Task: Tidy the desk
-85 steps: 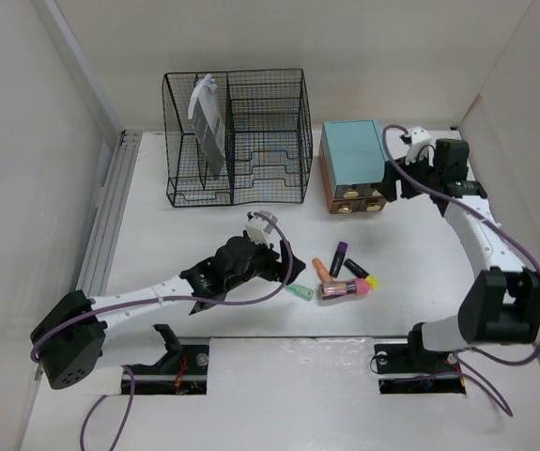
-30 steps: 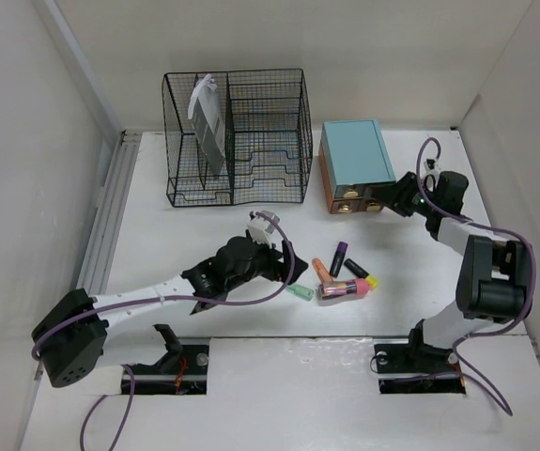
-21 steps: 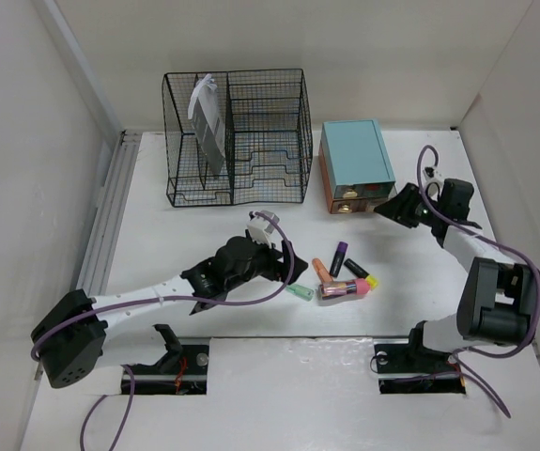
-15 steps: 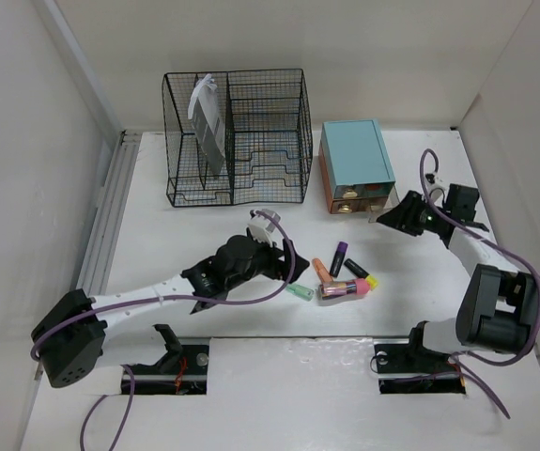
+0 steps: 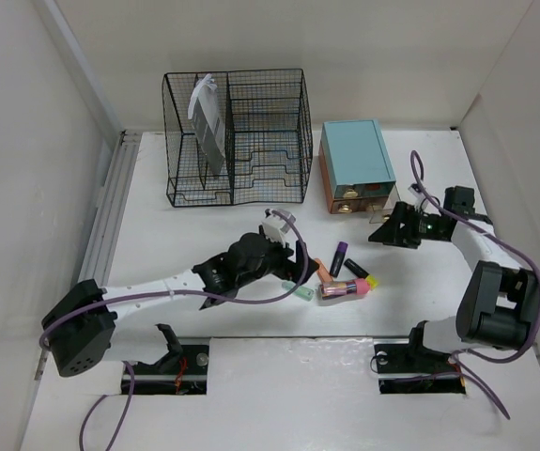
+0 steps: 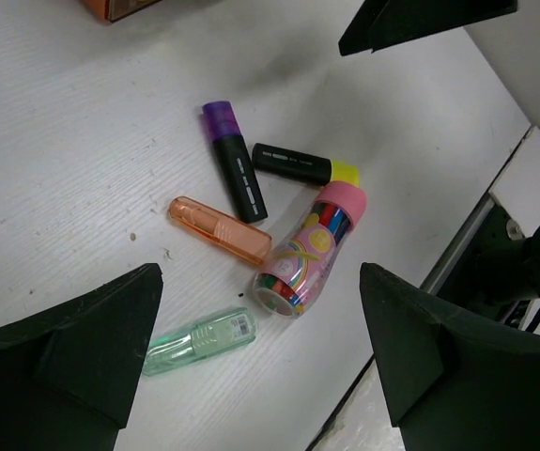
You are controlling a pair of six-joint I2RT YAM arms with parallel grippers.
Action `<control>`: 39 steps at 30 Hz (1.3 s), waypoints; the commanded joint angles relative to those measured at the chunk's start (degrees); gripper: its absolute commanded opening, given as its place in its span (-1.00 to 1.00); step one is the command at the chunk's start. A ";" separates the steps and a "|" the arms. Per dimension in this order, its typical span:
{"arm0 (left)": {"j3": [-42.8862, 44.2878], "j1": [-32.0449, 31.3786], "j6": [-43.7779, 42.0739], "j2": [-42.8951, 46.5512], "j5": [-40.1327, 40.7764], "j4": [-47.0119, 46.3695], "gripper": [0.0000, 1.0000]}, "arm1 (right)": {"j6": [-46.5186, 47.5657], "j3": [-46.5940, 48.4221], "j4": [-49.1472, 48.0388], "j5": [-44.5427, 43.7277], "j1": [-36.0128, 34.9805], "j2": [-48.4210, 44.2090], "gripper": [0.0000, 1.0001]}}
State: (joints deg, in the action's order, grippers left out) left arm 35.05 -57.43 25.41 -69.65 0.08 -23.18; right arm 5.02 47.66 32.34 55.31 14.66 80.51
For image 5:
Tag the black wire mesh organizer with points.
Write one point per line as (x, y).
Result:
(268, 139)

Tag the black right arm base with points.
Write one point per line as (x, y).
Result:
(409, 368)

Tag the grey paper swatch booklet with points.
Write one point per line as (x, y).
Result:
(208, 122)

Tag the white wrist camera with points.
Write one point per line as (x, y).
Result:
(275, 227)
(421, 200)

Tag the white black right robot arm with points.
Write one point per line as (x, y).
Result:
(500, 308)

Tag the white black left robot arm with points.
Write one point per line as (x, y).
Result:
(79, 329)

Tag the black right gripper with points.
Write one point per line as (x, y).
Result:
(391, 232)

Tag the teal orange drawer box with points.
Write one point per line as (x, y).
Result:
(353, 154)

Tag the pink colourful tube case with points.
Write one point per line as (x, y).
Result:
(337, 289)

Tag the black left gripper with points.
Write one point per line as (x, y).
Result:
(285, 268)

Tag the clear plastic drawer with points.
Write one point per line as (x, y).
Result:
(379, 209)
(351, 201)

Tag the orange highlighter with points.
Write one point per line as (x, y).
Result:
(322, 272)

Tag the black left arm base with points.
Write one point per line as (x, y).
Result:
(181, 370)

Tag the aluminium rail left side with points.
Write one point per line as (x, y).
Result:
(101, 234)

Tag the yellow cap black highlighter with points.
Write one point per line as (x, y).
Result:
(360, 272)

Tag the green highlighter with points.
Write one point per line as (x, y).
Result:
(301, 292)

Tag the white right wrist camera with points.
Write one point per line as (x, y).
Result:
(421, 200)

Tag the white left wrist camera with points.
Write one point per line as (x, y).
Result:
(275, 227)

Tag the purple cap black highlighter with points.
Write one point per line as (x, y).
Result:
(338, 258)

